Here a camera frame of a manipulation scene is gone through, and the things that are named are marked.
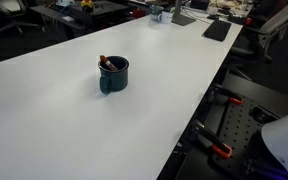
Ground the dark teal enamel mug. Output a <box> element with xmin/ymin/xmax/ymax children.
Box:
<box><xmin>98</xmin><ymin>55</ymin><xmax>130</xmax><ymax>95</ymax></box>

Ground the red Expo marker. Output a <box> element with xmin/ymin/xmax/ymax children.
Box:
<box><xmin>99</xmin><ymin>54</ymin><xmax>119</xmax><ymax>72</ymax></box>

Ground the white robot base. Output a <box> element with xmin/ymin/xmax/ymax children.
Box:
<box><xmin>261</xmin><ymin>107</ymin><xmax>288</xmax><ymax>180</ymax></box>

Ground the white ceramic mug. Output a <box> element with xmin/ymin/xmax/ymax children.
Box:
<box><xmin>157</xmin><ymin>10</ymin><xmax>174</xmax><ymax>25</ymax></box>

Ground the grey cup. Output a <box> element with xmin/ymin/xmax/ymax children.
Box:
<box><xmin>148</xmin><ymin>4</ymin><xmax>165</xmax><ymax>22</ymax></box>

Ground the red object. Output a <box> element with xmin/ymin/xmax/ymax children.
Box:
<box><xmin>132</xmin><ymin>8</ymin><xmax>147</xmax><ymax>19</ymax></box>

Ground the grey monitor stand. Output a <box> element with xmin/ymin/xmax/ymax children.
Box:
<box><xmin>171</xmin><ymin>0</ymin><xmax>197</xmax><ymax>27</ymax></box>

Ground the black mouse pad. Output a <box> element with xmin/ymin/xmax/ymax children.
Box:
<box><xmin>202</xmin><ymin>19</ymin><xmax>233</xmax><ymax>43</ymax></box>

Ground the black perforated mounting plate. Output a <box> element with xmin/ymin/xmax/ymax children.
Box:
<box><xmin>212</xmin><ymin>94</ymin><xmax>282</xmax><ymax>180</ymax></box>

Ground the yellow toy object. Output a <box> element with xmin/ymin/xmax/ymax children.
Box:
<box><xmin>80</xmin><ymin>0</ymin><xmax>95</xmax><ymax>13</ymax></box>

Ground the dark desk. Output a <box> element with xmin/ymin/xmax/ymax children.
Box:
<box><xmin>29</xmin><ymin>0</ymin><xmax>130</xmax><ymax>38</ymax></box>

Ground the black box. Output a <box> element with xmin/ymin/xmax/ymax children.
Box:
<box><xmin>228</xmin><ymin>13</ymin><xmax>248</xmax><ymax>26</ymax></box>

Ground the grey office chair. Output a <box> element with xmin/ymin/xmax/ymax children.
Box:
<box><xmin>230</xmin><ymin>0</ymin><xmax>288</xmax><ymax>64</ymax></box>

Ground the black office chair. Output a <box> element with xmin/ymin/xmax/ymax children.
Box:
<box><xmin>0</xmin><ymin>0</ymin><xmax>40</xmax><ymax>36</ymax></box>

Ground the black clamp with orange handle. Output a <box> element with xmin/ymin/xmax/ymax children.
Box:
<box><xmin>213</xmin><ymin>84</ymin><xmax>244</xmax><ymax>106</ymax></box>
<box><xmin>192</xmin><ymin>121</ymin><xmax>234</xmax><ymax>159</ymax></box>

